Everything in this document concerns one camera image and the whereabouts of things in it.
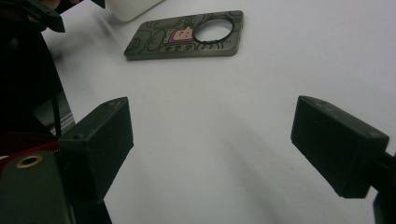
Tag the white rounded box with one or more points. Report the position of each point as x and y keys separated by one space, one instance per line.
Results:
x=130 y=9

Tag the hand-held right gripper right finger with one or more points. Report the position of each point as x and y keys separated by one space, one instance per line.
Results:
x=336 y=146

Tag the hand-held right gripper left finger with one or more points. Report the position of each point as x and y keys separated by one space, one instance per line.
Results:
x=96 y=146

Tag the olive cartoon print phone case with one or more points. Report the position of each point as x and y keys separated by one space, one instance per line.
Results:
x=155 y=40

